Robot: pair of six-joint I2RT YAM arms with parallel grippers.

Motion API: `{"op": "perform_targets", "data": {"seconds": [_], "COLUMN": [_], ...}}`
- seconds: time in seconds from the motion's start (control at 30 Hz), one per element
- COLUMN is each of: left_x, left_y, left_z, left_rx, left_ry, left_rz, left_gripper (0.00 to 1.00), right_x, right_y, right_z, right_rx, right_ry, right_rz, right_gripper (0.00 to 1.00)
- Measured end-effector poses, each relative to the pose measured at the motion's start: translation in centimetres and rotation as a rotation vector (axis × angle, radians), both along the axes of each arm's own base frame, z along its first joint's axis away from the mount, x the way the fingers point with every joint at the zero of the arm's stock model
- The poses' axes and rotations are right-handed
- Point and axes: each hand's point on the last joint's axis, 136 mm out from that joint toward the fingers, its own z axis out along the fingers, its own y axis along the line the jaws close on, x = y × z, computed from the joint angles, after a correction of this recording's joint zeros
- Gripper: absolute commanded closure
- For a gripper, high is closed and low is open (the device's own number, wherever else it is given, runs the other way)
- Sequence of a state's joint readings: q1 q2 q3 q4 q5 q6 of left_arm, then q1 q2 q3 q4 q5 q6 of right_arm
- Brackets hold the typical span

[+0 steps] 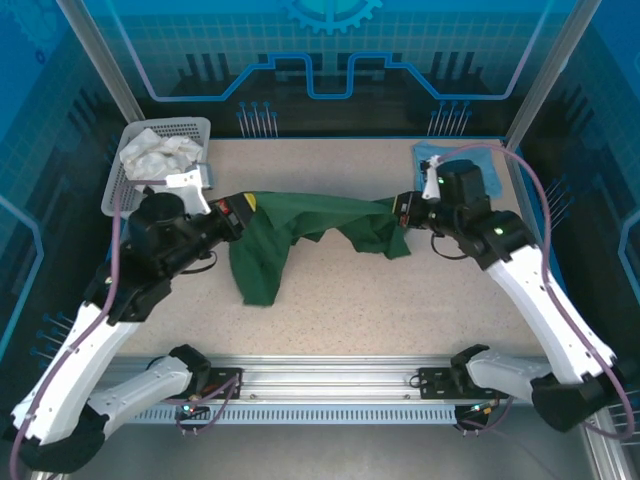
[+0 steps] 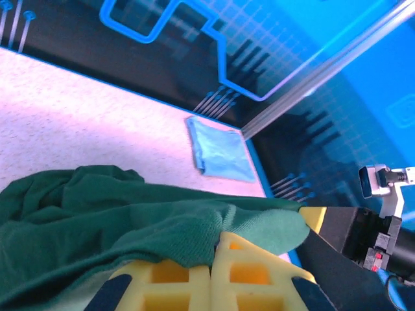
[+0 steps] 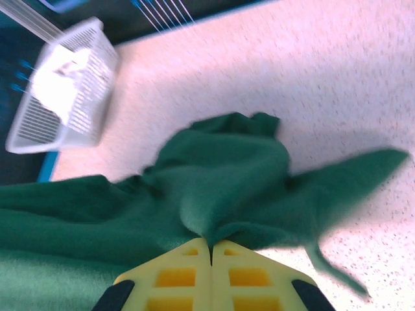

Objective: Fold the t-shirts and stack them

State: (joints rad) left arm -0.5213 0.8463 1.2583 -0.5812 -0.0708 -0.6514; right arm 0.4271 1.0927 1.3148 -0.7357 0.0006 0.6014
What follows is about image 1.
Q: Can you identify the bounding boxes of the blue t-shirt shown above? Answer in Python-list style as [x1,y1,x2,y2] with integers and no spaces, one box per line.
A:
[410,139,506,201]

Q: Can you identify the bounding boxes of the green t-shirt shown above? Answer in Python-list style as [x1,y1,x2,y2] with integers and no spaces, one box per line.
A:
[228,191,412,307]

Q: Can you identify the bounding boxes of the aluminium frame post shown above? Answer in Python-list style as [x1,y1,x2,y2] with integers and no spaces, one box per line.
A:
[54,0,145,125]
[504,0,604,149]

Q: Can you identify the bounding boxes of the white slotted cable duct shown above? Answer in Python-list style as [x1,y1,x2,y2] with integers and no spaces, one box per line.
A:
[134,403,471,427]

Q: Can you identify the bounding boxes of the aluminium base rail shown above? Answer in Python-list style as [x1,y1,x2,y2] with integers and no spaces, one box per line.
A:
[107,354,551,406]

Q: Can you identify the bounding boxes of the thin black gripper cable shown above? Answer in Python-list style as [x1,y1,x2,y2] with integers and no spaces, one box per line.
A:
[430,232,476,262]
[179,249,219,276]

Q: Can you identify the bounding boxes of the white plastic basket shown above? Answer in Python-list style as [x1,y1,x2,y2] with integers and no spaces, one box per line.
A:
[101,117,217,219]

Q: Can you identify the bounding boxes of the white t-shirt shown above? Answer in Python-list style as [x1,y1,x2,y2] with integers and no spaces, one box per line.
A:
[118,128,205,181]

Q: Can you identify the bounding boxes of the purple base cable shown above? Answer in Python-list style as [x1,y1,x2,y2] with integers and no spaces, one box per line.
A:
[459,396,517,437]
[164,374,242,437]

